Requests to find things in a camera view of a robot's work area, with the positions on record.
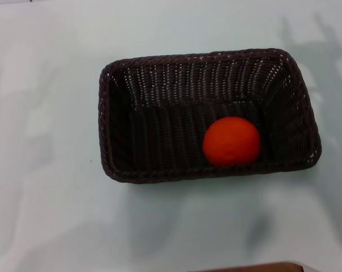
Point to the dark brown woven basket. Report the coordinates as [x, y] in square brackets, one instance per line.
[165, 136]

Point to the orange fruit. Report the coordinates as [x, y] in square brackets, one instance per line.
[231, 141]

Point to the brown wooden board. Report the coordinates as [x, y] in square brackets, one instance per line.
[258, 267]

